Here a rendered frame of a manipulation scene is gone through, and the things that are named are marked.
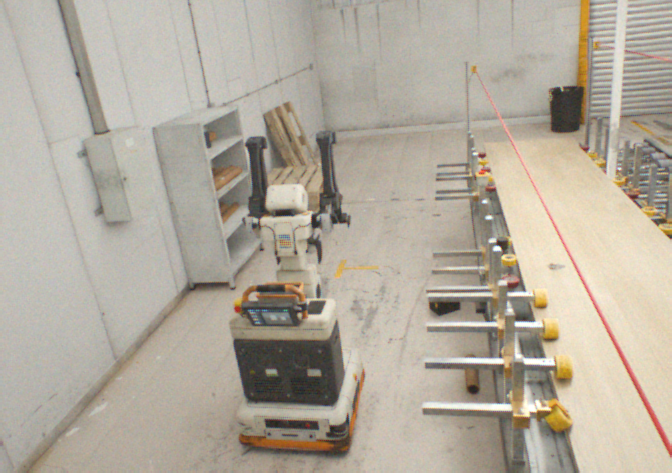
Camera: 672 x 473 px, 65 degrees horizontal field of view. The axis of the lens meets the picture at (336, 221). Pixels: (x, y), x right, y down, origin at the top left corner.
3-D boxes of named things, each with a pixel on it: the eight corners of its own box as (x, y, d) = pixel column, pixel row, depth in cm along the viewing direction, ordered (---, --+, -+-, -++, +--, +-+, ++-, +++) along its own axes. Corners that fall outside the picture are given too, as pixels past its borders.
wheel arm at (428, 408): (422, 414, 178) (422, 407, 177) (422, 408, 181) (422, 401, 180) (537, 419, 171) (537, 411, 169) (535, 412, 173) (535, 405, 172)
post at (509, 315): (505, 419, 207) (505, 313, 191) (504, 413, 211) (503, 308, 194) (514, 420, 207) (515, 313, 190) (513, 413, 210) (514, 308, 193)
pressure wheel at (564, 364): (552, 360, 198) (555, 381, 193) (555, 351, 192) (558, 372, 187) (569, 360, 196) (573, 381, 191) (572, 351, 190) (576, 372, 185)
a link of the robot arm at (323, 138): (312, 132, 293) (329, 130, 290) (318, 131, 306) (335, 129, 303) (319, 211, 301) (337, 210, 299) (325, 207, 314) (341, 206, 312)
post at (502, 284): (499, 381, 231) (498, 283, 214) (498, 376, 234) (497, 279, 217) (507, 381, 230) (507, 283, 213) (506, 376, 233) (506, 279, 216)
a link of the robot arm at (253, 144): (241, 137, 303) (257, 136, 301) (249, 136, 316) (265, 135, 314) (248, 214, 311) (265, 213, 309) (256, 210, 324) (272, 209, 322)
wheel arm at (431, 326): (426, 332, 224) (426, 325, 222) (427, 328, 227) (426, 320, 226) (552, 333, 213) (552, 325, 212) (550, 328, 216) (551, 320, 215)
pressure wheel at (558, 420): (561, 437, 168) (544, 421, 167) (556, 419, 176) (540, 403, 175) (577, 428, 166) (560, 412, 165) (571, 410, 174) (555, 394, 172)
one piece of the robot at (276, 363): (341, 425, 285) (321, 288, 256) (246, 420, 297) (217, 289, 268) (351, 384, 316) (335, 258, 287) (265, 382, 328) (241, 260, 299)
